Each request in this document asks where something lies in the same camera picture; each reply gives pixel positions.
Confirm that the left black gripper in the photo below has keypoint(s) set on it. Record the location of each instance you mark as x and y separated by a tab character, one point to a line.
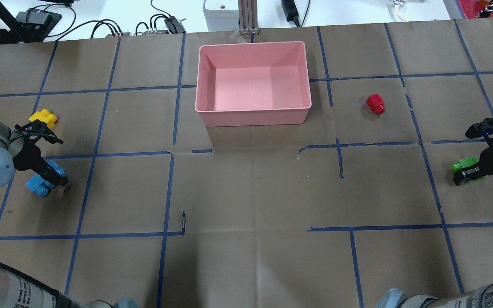
29	157

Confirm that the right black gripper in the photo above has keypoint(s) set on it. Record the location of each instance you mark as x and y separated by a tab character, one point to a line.
487	163

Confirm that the green toy block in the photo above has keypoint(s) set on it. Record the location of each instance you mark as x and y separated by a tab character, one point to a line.
463	163

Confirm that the blue toy block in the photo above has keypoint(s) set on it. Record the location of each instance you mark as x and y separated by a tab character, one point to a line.
38	185

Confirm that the yellow toy block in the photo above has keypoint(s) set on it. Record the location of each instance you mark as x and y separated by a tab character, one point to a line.
45	116

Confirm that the red toy block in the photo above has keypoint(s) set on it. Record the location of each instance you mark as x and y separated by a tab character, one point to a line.
376	104

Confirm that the pink plastic box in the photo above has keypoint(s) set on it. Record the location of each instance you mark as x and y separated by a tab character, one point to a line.
253	84

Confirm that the brown paper table mat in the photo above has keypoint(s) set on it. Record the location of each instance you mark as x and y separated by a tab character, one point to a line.
328	213

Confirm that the white square device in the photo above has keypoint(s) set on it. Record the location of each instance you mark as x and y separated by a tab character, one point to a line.
221	15

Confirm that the black power adapter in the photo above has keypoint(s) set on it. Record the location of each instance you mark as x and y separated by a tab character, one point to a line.
291	12

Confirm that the aluminium frame post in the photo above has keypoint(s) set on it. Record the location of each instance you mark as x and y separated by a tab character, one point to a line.
248	17

